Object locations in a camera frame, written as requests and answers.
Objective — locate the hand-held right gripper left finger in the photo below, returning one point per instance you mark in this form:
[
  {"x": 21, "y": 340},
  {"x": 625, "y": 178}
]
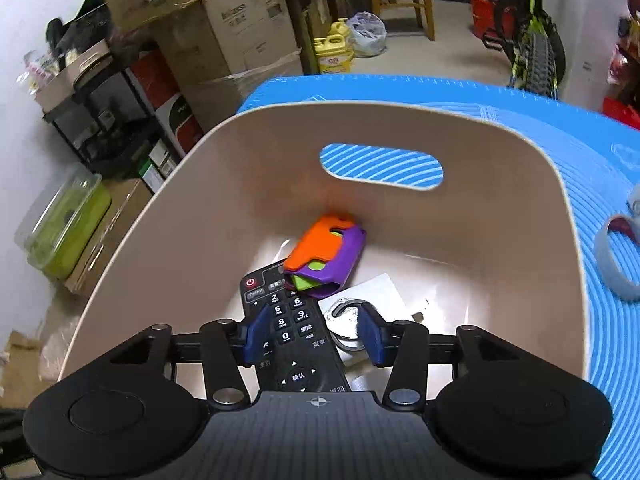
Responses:
[{"x": 257, "y": 337}]

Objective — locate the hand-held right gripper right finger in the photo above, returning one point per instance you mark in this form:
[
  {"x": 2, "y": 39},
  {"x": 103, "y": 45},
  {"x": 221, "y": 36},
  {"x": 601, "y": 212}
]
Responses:
[{"x": 372, "y": 337}]

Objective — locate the black remote control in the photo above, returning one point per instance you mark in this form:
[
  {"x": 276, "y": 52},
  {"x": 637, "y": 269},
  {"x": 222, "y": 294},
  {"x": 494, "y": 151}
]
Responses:
[{"x": 295, "y": 355}]

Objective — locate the orange and purple plastic toy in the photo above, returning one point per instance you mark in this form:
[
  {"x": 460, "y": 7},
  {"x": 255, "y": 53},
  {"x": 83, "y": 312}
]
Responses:
[{"x": 320, "y": 250}]

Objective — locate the beige plastic storage bin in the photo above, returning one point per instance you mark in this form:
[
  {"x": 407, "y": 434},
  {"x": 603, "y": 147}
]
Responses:
[{"x": 200, "y": 220}]

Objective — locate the small dark object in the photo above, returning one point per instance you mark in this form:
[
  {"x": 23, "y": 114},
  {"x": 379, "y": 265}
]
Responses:
[{"x": 419, "y": 316}]

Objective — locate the printed brown cardboard box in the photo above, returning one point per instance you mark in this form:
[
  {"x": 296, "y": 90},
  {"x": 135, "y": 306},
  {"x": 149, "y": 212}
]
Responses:
[{"x": 112, "y": 230}]

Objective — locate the green and white boxes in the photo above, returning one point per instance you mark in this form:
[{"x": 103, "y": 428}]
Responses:
[{"x": 157, "y": 167}]

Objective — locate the green box with clear lid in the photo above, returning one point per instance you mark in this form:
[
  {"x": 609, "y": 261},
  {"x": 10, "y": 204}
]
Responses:
[{"x": 65, "y": 230}]

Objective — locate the red and white box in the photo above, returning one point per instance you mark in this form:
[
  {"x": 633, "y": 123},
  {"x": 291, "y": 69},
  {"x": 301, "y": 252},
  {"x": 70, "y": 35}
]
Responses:
[{"x": 170, "y": 110}]

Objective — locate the grey tape roll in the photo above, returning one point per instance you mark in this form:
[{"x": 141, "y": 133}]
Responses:
[{"x": 612, "y": 265}]

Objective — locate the black metal shelf rack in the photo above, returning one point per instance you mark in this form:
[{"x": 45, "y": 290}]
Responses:
[{"x": 100, "y": 110}]

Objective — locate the blue ribbed mat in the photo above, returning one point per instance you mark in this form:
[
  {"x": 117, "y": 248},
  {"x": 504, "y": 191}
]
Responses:
[{"x": 550, "y": 125}]

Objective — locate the yellow plastic jug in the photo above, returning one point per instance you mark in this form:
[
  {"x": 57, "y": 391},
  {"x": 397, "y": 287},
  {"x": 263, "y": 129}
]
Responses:
[{"x": 334, "y": 50}]

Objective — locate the large tall cardboard box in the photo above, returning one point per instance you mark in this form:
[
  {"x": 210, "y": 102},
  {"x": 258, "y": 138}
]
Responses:
[{"x": 235, "y": 40}]

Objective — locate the translucent plastic bag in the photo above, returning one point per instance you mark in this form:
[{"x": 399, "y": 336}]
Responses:
[{"x": 367, "y": 32}]

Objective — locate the black and green bicycle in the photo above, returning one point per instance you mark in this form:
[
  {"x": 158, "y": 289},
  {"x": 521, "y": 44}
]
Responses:
[{"x": 537, "y": 55}]

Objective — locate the red basket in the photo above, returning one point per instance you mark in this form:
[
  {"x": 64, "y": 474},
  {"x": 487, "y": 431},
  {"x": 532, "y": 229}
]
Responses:
[{"x": 622, "y": 110}]

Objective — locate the red bucket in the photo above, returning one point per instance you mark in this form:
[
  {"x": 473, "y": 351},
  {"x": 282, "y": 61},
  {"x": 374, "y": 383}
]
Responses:
[{"x": 487, "y": 10}]

